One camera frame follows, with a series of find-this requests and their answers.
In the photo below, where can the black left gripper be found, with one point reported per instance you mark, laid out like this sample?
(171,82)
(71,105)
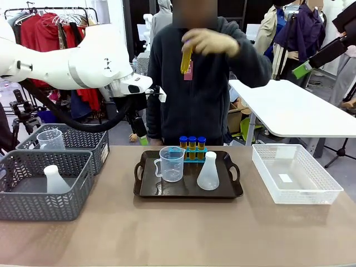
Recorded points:
(139,126)

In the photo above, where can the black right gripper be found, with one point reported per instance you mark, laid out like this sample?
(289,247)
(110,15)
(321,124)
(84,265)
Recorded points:
(329,53)

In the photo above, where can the yellow tube with blue cap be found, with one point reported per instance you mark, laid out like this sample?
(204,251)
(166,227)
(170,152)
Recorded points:
(201,140)
(183,140)
(192,140)
(185,62)

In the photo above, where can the clear plastic measuring beaker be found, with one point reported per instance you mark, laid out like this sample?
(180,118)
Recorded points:
(172,169)
(51,140)

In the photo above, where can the white plastic conical flask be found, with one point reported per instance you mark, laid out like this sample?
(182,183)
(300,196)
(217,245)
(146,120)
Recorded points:
(57,183)
(208,178)

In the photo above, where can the person's left forearm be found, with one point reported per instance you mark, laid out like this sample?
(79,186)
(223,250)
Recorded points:
(253,64)

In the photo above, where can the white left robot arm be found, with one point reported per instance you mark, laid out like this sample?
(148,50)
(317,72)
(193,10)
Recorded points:
(55,64)

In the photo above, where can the person's right forearm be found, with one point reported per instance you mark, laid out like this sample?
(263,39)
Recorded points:
(153,122)

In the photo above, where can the person's left hand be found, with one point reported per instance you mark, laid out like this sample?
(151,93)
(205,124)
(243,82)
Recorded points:
(214,41)

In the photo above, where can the black phone stand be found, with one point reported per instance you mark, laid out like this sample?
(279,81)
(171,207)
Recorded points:
(286,41)

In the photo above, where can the purple jacket mannequin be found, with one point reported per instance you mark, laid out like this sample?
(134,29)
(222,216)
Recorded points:
(306,33)

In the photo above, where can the white table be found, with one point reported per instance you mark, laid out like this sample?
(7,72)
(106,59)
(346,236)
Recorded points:
(306,108)

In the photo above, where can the gray hanging garment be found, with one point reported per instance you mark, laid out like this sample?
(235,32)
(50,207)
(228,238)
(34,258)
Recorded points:
(345,78)

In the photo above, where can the gray storage bin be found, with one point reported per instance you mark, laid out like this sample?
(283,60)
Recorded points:
(111,108)

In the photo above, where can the gray woven plastic basket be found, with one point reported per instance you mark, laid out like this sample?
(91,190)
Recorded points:
(41,205)
(97,139)

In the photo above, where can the beige coat mannequin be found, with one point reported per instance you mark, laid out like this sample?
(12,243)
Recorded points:
(268,33)

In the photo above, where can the blue test tube rack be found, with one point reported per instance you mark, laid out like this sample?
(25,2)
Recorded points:
(194,159)

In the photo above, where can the dark brown serving tray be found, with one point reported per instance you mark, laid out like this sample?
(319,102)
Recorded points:
(189,193)

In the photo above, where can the person in dark fleece jacket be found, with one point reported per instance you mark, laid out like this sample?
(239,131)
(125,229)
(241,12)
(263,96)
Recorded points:
(205,105)

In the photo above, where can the cardboard box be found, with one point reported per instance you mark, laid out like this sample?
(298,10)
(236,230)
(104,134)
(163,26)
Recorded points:
(236,116)

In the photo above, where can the maroon hang tag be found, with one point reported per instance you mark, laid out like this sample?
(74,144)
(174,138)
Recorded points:
(190,74)

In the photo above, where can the white mannequin torso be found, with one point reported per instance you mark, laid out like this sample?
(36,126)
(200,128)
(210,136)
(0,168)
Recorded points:
(148,30)

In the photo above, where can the white perforated plastic basket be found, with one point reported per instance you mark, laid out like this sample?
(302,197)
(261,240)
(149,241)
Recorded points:
(303,192)

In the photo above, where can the gray hoodie mannequin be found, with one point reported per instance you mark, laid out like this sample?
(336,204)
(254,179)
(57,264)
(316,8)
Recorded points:
(162,19)

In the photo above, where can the black hanging scarf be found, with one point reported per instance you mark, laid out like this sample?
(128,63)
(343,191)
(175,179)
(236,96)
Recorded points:
(75,30)

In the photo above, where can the beige hanging garment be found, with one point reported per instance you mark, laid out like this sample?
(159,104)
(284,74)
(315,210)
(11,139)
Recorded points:
(90,20)

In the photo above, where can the red hanging garments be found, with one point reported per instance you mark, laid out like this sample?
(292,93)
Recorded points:
(41,36)

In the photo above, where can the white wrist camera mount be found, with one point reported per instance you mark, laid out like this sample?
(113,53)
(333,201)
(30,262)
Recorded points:
(155,96)

